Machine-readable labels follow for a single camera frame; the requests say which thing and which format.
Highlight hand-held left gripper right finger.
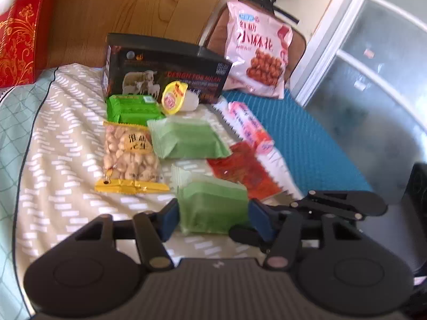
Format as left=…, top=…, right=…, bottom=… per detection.
left=248, top=199, right=364, bottom=270

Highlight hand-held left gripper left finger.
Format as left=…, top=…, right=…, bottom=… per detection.
left=75, top=199, right=181, bottom=271

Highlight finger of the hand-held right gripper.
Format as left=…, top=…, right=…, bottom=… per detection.
left=228, top=225, right=273, bottom=254
left=290, top=189, right=389, bottom=221

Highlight pale green snack packet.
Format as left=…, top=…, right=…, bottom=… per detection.
left=171, top=163, right=250, bottom=235
left=147, top=117, right=232, bottom=160

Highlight red snack packet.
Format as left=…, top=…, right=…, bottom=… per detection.
left=207, top=141, right=284, bottom=201

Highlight clear peanut bag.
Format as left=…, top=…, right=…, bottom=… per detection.
left=94, top=121, right=171, bottom=194

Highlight pink snack packet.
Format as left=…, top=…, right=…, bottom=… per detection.
left=227, top=101, right=275, bottom=155

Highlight bright green small box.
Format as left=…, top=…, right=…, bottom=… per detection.
left=106, top=94, right=166, bottom=126

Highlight yellow lid jelly cup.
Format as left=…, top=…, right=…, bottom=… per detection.
left=161, top=81, right=201, bottom=115

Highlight black sheep print box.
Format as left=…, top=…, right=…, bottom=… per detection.
left=101, top=33, right=233, bottom=105

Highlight teal checked blanket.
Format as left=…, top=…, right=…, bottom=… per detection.
left=220, top=88, right=374, bottom=194

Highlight beige patterned blanket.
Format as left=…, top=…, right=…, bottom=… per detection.
left=10, top=63, right=304, bottom=274

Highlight white framed glass door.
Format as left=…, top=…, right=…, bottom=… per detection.
left=288, top=0, right=427, bottom=204

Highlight large pink snack bag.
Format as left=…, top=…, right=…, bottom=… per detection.
left=224, top=1, right=294, bottom=100

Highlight pale green grid sheet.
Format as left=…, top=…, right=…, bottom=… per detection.
left=0, top=68, right=61, bottom=307

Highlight black tape strips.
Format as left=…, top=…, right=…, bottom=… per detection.
left=243, top=0, right=300, bottom=25

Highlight wooden headboard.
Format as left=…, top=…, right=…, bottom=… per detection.
left=47, top=0, right=239, bottom=70

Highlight red gift bag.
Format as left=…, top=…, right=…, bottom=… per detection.
left=0, top=0, right=62, bottom=89

